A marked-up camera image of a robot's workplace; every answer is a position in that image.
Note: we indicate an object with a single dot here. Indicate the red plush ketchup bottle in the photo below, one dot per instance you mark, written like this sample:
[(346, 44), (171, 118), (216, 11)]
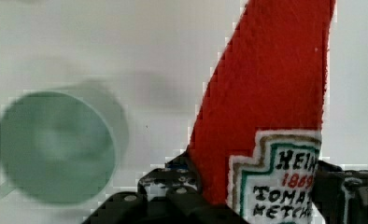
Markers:
[(257, 136)]

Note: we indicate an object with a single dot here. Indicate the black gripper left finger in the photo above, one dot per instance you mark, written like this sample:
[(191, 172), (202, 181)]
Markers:
[(178, 173)]

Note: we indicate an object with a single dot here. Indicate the green mug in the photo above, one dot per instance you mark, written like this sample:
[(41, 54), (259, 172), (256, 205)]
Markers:
[(61, 145)]

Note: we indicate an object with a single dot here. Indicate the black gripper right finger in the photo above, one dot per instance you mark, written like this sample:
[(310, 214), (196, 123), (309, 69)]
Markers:
[(341, 196)]

